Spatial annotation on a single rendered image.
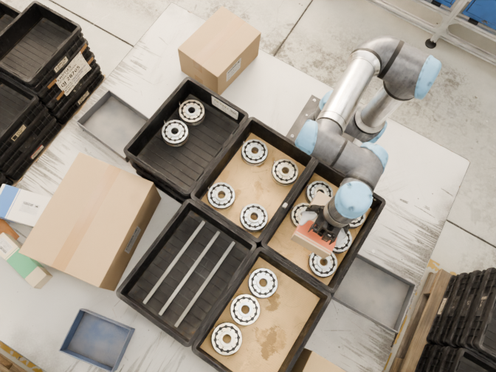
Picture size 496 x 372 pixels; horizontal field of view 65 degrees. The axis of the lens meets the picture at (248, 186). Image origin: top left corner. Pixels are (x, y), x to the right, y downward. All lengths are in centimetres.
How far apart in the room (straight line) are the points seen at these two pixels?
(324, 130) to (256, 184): 62
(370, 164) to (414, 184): 91
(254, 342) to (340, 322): 37
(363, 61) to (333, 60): 178
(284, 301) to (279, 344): 14
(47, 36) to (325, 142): 182
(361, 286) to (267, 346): 46
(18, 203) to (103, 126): 46
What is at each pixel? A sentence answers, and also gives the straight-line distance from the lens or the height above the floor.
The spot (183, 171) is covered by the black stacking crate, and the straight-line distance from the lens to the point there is 154.
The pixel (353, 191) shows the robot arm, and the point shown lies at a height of 146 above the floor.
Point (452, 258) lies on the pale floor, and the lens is 266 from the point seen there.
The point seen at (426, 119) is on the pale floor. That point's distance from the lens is 292.
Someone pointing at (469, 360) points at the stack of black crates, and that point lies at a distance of 221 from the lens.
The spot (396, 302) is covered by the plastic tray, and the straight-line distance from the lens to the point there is 170.
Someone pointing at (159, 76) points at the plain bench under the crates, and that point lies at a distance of 190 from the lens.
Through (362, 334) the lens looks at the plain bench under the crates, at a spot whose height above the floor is 70.
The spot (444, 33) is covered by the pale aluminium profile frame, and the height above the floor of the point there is 15.
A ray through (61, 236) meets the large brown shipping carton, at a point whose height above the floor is 90.
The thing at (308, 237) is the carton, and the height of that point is 113.
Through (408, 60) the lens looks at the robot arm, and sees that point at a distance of 121.
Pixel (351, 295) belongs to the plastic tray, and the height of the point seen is 70.
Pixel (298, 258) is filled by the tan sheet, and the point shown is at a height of 83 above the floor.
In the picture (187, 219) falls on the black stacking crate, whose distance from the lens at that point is 148.
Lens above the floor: 226
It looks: 71 degrees down
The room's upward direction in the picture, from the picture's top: 12 degrees clockwise
